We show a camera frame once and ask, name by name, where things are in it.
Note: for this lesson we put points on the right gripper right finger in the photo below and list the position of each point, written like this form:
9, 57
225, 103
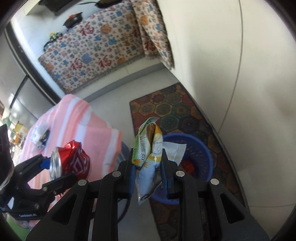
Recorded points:
207, 210

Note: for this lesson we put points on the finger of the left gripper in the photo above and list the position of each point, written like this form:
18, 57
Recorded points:
59, 185
33, 165

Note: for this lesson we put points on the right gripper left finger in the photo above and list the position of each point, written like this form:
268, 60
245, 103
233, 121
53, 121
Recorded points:
89, 210

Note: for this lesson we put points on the crushed red soda can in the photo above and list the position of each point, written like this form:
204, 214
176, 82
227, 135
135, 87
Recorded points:
70, 159

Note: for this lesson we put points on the green yellow snack bag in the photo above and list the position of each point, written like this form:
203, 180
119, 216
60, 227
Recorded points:
147, 156

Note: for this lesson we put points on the red plastic bag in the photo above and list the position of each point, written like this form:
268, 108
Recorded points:
188, 167

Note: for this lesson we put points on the blue trash basket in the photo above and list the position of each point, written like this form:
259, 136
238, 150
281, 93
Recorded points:
196, 152

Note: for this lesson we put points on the white kitchen cabinet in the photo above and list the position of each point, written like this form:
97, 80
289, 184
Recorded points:
237, 60

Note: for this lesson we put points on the clear plastic wrapper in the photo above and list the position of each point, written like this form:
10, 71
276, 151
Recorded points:
40, 136

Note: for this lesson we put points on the yellow green cardboard box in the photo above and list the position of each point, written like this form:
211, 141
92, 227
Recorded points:
21, 129

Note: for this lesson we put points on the pink striped tablecloth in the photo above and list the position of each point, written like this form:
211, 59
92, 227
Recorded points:
73, 119

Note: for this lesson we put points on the white paper food box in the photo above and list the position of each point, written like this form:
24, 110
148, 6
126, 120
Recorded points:
175, 152

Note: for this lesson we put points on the grey refrigerator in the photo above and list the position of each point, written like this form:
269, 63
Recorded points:
24, 93

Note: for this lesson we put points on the hexagon patterned floor mat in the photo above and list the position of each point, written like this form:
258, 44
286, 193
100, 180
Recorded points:
181, 122

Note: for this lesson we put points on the patterned fu cloth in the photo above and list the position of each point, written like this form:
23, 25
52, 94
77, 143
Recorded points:
99, 45

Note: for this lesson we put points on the black clay pot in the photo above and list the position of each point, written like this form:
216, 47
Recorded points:
73, 20

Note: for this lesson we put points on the patterned cloth side piece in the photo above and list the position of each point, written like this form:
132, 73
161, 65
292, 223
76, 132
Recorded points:
153, 32

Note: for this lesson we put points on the black wok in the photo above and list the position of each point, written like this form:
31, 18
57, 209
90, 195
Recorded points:
102, 4

